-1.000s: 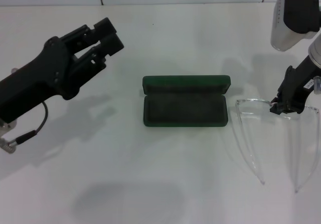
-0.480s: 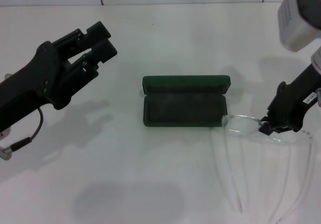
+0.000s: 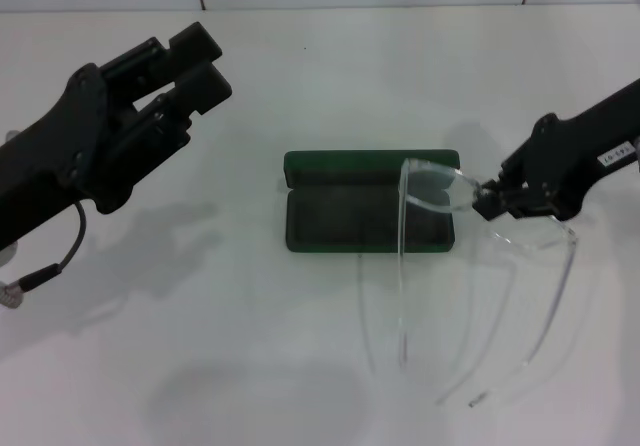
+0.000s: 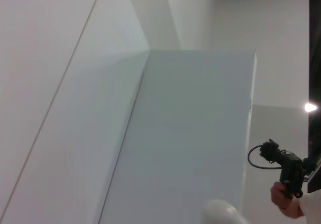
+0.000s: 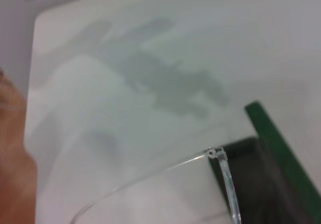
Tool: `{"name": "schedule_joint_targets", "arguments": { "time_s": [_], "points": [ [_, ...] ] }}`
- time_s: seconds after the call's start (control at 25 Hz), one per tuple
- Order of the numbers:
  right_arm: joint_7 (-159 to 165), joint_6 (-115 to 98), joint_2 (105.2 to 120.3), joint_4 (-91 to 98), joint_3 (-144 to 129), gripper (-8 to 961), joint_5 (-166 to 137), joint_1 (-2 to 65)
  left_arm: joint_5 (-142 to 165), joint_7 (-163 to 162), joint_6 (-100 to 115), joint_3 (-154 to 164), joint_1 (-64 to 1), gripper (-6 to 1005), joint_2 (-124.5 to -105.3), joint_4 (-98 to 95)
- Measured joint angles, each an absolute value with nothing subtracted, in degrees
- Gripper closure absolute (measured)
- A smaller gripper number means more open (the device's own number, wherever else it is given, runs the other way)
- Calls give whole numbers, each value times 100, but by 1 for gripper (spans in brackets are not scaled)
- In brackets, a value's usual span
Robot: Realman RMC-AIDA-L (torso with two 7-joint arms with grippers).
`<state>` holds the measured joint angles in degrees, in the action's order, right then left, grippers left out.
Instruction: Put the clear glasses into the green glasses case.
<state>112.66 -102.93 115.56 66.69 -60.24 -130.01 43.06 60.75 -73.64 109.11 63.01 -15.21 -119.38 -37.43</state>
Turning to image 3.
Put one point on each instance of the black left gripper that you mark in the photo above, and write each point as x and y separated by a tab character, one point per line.
60	161

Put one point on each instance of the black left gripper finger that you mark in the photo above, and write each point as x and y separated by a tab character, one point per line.
190	48
205	91

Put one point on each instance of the green glasses case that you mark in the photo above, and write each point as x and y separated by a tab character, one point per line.
345	216

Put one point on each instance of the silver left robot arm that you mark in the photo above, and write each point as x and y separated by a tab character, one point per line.
7	256

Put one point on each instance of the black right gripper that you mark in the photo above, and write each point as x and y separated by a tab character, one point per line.
565	166

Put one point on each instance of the clear plastic glasses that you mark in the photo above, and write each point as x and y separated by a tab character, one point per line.
403	216

